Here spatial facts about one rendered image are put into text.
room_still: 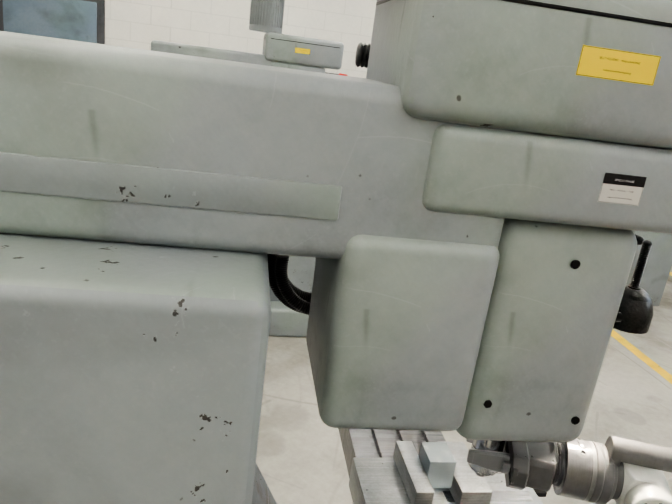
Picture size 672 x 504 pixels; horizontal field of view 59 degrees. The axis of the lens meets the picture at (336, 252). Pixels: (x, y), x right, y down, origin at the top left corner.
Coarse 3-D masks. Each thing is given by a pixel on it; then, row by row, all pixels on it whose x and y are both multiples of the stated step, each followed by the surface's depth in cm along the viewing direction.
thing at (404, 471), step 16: (400, 448) 117; (352, 464) 118; (368, 464) 117; (384, 464) 118; (400, 464) 115; (416, 464) 113; (352, 480) 117; (368, 480) 112; (384, 480) 113; (400, 480) 114; (416, 480) 108; (496, 480) 117; (352, 496) 116; (368, 496) 108; (384, 496) 109; (400, 496) 109; (416, 496) 105; (432, 496) 106; (448, 496) 111; (496, 496) 113; (512, 496) 113; (528, 496) 114
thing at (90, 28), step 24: (0, 0) 626; (24, 0) 627; (48, 0) 630; (72, 0) 633; (96, 0) 638; (0, 24) 633; (24, 24) 634; (48, 24) 637; (72, 24) 640; (96, 24) 644
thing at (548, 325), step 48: (528, 240) 70; (576, 240) 71; (624, 240) 72; (528, 288) 72; (576, 288) 73; (624, 288) 75; (528, 336) 74; (576, 336) 75; (480, 384) 76; (528, 384) 77; (576, 384) 78; (480, 432) 78; (528, 432) 79; (576, 432) 81
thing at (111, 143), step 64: (0, 64) 56; (64, 64) 57; (128, 64) 58; (192, 64) 59; (256, 64) 76; (0, 128) 58; (64, 128) 58; (128, 128) 59; (192, 128) 60; (256, 128) 61; (320, 128) 62; (384, 128) 63; (0, 192) 60; (64, 192) 60; (128, 192) 61; (192, 192) 62; (256, 192) 63; (320, 192) 64; (384, 192) 65; (320, 256) 67
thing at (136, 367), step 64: (0, 256) 56; (64, 256) 58; (128, 256) 61; (192, 256) 63; (256, 256) 66; (0, 320) 52; (64, 320) 52; (128, 320) 53; (192, 320) 54; (256, 320) 55; (0, 384) 53; (64, 384) 54; (128, 384) 55; (192, 384) 56; (256, 384) 57; (0, 448) 56; (64, 448) 56; (128, 448) 57; (192, 448) 58; (256, 448) 61
